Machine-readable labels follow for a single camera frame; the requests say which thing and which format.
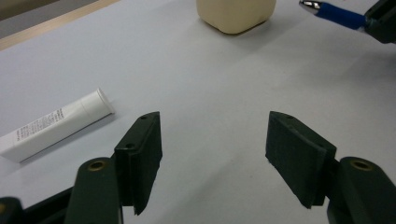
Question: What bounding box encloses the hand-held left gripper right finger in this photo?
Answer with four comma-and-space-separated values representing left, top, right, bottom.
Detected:
265, 110, 338, 209

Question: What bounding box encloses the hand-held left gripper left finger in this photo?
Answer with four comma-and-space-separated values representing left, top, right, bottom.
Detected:
113, 111, 163, 217

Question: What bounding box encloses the blue pen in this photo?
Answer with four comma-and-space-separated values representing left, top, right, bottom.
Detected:
298, 0, 369, 31

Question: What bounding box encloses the white tube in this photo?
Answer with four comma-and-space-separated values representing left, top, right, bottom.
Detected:
0, 88, 116, 163

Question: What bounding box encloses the cream square cup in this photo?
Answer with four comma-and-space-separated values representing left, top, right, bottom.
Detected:
195, 0, 277, 35

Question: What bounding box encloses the wooden table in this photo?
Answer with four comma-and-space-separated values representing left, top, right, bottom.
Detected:
0, 0, 120, 52

